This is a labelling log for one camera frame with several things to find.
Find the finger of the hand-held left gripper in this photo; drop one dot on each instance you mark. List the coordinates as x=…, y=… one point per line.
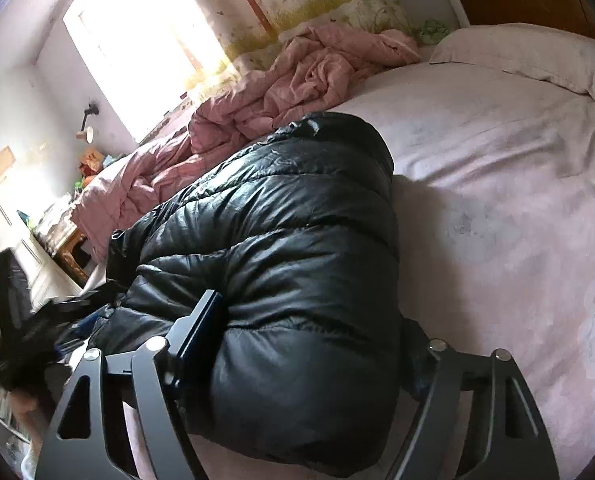
x=89, y=322

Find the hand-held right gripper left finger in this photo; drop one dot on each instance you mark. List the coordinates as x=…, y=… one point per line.
x=200, y=320

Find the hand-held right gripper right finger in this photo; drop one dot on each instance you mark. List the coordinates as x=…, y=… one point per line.
x=442, y=375

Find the black puffer jacket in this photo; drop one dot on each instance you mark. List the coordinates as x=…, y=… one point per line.
x=302, y=260

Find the person's left hand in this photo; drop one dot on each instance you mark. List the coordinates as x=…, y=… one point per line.
x=27, y=407

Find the carved wooden side table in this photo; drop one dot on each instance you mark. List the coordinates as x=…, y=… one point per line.
x=69, y=250

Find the white cabinet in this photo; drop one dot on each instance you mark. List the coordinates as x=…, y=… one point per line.
x=12, y=240

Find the stack of books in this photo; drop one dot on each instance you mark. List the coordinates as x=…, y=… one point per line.
x=52, y=215

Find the brown decorated box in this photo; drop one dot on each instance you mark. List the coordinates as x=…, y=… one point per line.
x=93, y=159

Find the bed with pink sheet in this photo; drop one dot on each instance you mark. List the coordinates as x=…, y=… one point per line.
x=502, y=200

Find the pink quilt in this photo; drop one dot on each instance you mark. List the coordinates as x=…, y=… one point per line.
x=317, y=70

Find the bright window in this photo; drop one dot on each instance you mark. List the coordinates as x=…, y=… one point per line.
x=142, y=45

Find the tree print curtain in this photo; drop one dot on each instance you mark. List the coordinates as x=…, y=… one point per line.
x=287, y=5

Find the pale pink pillow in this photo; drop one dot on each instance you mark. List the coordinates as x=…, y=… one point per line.
x=527, y=55

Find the green patterned cloth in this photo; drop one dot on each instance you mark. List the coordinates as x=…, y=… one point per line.
x=432, y=30

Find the wall lamp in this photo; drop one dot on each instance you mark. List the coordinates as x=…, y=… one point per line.
x=87, y=134

